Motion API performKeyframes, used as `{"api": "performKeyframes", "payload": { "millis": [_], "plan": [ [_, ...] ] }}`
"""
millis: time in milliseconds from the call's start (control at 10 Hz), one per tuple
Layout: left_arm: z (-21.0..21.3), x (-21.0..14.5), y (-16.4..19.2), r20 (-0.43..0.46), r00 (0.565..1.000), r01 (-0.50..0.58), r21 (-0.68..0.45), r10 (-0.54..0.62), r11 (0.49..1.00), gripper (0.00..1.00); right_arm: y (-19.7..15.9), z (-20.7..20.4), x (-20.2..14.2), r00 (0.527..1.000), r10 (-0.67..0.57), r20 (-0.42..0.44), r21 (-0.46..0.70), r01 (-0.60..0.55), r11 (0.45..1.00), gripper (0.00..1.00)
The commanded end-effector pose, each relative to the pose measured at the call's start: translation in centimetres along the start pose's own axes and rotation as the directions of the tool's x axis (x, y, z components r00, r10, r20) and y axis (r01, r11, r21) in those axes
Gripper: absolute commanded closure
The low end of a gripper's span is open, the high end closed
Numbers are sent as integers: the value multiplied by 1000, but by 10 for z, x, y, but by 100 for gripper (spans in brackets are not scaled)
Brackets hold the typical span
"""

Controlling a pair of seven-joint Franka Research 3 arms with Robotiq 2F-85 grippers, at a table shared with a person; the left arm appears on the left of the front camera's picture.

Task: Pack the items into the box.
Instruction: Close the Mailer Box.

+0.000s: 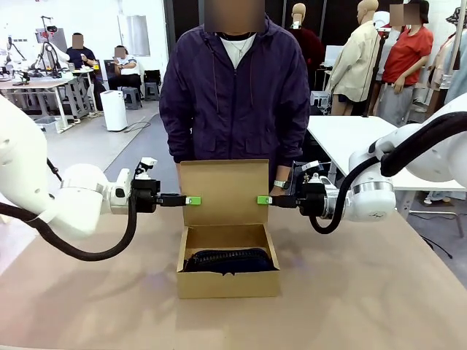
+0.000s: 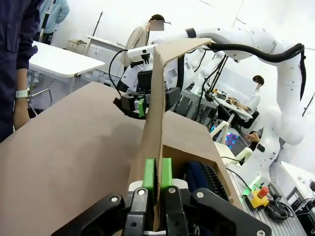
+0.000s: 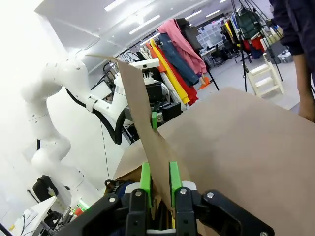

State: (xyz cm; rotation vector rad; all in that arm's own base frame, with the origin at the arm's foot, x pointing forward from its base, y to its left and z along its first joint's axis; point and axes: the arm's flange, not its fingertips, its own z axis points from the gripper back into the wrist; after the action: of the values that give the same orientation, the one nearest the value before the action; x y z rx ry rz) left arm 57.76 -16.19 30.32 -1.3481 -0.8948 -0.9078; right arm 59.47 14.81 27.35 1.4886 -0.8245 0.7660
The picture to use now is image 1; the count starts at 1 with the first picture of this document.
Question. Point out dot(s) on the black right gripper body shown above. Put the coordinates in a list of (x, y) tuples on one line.
[(312, 200)]

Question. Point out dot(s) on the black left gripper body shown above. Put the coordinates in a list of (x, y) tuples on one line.
[(147, 197)]

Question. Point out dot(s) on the blue zipper pouch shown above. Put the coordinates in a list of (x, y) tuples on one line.
[(233, 260)]

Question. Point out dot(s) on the brown cardboard box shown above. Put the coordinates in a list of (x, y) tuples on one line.
[(226, 284)]

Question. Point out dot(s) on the person's bare left forearm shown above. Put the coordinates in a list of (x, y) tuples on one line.
[(284, 173)]

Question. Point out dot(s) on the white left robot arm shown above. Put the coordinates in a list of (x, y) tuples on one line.
[(80, 197)]

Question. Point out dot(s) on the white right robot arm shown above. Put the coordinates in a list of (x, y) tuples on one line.
[(372, 204)]

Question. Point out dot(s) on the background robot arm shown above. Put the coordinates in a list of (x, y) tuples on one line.
[(51, 47)]

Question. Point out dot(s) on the person's left hand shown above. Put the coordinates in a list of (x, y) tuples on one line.
[(279, 192)]

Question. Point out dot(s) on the silver wristwatch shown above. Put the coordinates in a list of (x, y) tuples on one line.
[(281, 184)]

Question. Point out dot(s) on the white table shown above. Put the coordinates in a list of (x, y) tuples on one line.
[(350, 135)]

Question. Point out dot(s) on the white air purifier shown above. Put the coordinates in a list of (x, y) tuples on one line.
[(114, 111)]

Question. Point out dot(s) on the person in purple jacket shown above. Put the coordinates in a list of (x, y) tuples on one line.
[(204, 109)]

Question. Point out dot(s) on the grey plastic stool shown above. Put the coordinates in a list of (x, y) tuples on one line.
[(152, 91), (132, 98)]

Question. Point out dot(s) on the grey storage bin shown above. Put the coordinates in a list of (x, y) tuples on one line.
[(48, 124)]

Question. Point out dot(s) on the seated person in white shirt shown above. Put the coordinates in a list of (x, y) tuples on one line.
[(126, 67)]

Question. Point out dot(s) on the mannequin with beige jacket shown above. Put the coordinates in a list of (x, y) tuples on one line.
[(355, 69)]

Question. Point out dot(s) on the white computer monitor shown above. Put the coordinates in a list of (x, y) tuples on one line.
[(333, 56)]

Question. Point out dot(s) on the mannequin with dark red garment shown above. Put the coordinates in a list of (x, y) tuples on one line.
[(310, 43)]

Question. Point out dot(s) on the seated person in navy shirt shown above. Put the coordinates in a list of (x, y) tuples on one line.
[(81, 54)]

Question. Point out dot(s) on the white desk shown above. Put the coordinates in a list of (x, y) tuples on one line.
[(29, 85)]

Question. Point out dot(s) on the person in red t-shirt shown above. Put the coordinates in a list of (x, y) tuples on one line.
[(406, 58)]

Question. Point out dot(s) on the clothes rack with garments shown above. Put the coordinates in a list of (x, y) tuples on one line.
[(447, 69)]

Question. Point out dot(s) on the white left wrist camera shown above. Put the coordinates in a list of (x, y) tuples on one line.
[(146, 169)]

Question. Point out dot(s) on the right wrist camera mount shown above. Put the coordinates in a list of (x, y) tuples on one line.
[(313, 173)]

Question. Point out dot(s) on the white wall panel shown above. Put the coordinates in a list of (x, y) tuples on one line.
[(138, 35)]

